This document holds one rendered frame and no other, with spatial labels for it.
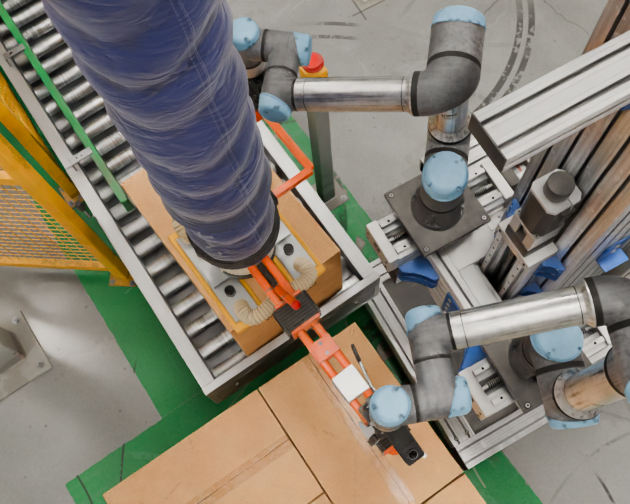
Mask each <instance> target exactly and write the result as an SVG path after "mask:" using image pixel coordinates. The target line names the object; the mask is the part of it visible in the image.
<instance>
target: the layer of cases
mask: <svg viewBox="0 0 630 504"><path fill-rule="evenodd" d="M332 338H333V340H334V341H335V342H336V344H337V345H338V346H339V347H340V350H341V351H342V352H343V354H344V355H345V356H346V358H347V359H348V360H349V361H350V363H351V364H353V366H354V367H355V368H356V369H357V370H358V372H359V373H360V375H361V376H362V377H363V379H364V380H365V381H366V378H365V376H364V374H363V372H362V370H361V367H360V365H359V364H358V362H357V360H356V358H355V356H354V353H353V351H352V349H351V344H354V345H355V347H356V349H357V352H358V354H359V356H360V358H361V362H362V364H363V366H364V368H365V370H366V373H367V375H368V377H369V379H370V381H371V383H372V385H373V386H374V387H375V389H376V390H377V389H379V388H380V387H382V386H385V385H396V386H401V385H400V383H399V382H398V381H397V379H396V378H395V376H394V375H393V374H392V372H391V371H390V369H389V368H388V367H387V365H386V364H385V363H384V361H383V360H382V358H381V357H380V356H379V354H378V353H377V352H376V350H375V349H374V347H373V346H372V345H371V343H370V342H369V340H368V339H367V338H366V336H365V335H364V334H363V332H362V331H361V329H360V328H359V327H358V325H357V324H356V323H355V322H354V323H353V324H351V325H350V326H348V327H347V328H345V329H344V330H342V331H341V332H340V333H338V334H337V335H335V336H334V337H332ZM366 382H367V381H366ZM259 390H260V392H261V393H260V392H259V391H258V390H257V389H256V390H255V391H253V392H252V393H250V394H249V395H247V396H246V397H244V398H243V399H242V400H240V401H239V402H237V403H236V404H234V405H233V406H231V407H230V408H228V409H227V410H225V411H224V412H223V413H221V414H220V415H218V416H217V417H215V418H214V419H212V420H211V421H209V422H208V423H206V424H205V425H204V426H202V427H201V428H199V429H198V430H196V431H195V432H193V433H192V434H190V435H189V436H187V437H186V438H184V439H183V440H182V441H180V442H179V443H177V444H176V445H174V446H173V447H171V448H170V449H168V450H167V451H165V452H164V453H163V454H161V455H160V456H158V457H157V458H155V459H154V460H152V461H151V462H149V463H148V464H146V465H145V466H144V467H142V468H141V469H139V470H138V471H136V472H135V473H133V474H132V475H130V476H129V477H127V478H126V479H125V480H123V481H122V482H120V483H119V484H117V485H116V486H114V487H113V488H111V489H110V490H108V491H107V492H106V493H104V494H103V497H104V499H105V501H106V503H107V504H486V502H485V501H484V499H483V498H482V497H481V495H480V494H479V492H478V491H477V490H476V488H475V487H474V486H473V484H472V483H471V481H470V480H469V479H468V477H467V476H466V474H462V473H463V470H462V469H461V468H460V466H459V465H458V463H457V462H456V461H455V459H454V458H453V457H452V455H451V454H450V452H449V451H448V450H447V448H446V447H445V445H444V444H443V443H442V441H441V440H440V439H439V437H438V436H437V434H436V433H435V432H434V430H433V429H432V428H431V426H430V425H429V423H428V422H427V421H426V422H420V423H416V424H410V425H408V426H409V428H410V429H411V431H410V432H411V434H412V435H413V437H414V438H415V440H416V441H417V442H418V444H419V445H420V447H421V448H422V450H423V451H424V452H425V453H426V454H427V457H425V458H424V459H423V458H420V459H419V460H418V461H416V462H415V463H414V464H413V465H411V466H408V465H407V464H406V463H405V462H404V461H403V459H402V458H401V456H400V455H399V454H398V455H390V454H387V455H386V456H384V457H383V458H382V457H381V454H382V453H381V451H380V450H379V449H378V447H377V446H376V445H374V446H372V447H371V446H369V445H368V443H367V439H366V437H365V436H364V434H363V432H362V430H361V429H360V427H359V422H362V420H361V419H360V418H359V416H358V415H357V414H356V412H355V411H354V410H353V408H352V407H351V406H350V405H348V403H347V402H346V401H345V400H344V399H343V397H342V395H341V394H340V393H339V391H338V390H337V389H336V388H335V387H334V385H333V383H332V380H331V379H330V378H329V377H328V375H327V374H326V373H325V371H324V370H323V369H322V367H321V366H320V365H319V364H318V363H317V361H316V360H315V359H314V357H313V356H312V355H311V353H309V354H307V355H306V356H304V357H303V358H301V359H300V360H299V361H297V362H296V363H294V364H293V365H291V366H290V367H288V368H287V369H285V370H284V371H282V372H281V373H280V374H278V375H277V376H275V377H274V378H272V379H271V380H269V381H268V382H266V383H265V384H263V385H262V386H261V387H259ZM261 394H262V395H263V396H262V395H261ZM362 423H363V422H362ZM363 424H364V423H363ZM460 474H462V475H460Z"/></svg>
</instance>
